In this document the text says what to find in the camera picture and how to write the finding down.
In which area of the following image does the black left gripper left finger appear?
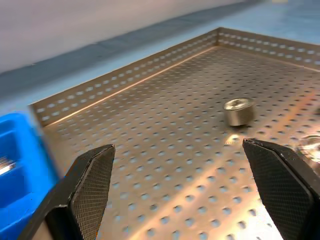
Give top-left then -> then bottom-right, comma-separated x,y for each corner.
18,143 -> 116,240

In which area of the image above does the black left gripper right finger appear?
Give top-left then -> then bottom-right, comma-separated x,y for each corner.
242,138 -> 320,240

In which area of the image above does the blue compartment tray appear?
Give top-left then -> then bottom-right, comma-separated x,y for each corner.
0,112 -> 61,240

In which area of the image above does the perforated steel tray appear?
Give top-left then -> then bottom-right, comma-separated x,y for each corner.
29,26 -> 320,240

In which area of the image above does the short metal roller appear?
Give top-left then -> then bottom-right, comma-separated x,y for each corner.
298,134 -> 320,163
223,97 -> 256,127
0,156 -> 17,176

